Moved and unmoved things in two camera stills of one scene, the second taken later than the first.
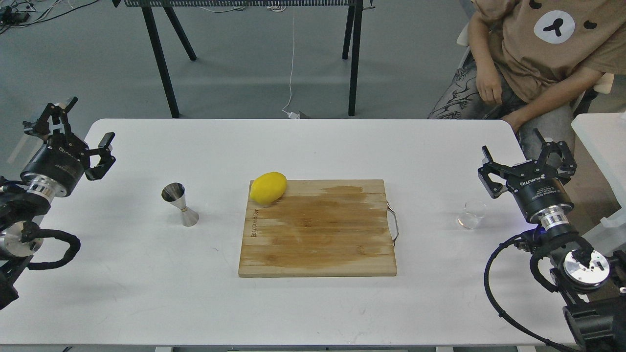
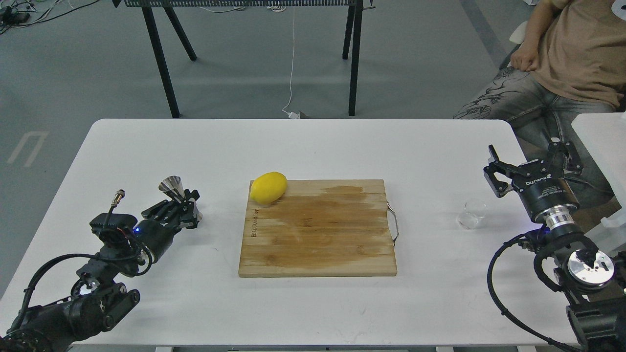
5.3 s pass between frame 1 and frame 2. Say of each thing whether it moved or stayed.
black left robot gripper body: moved
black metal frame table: stayed
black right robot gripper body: stayed
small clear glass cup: stayed
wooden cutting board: stayed
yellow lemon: stayed
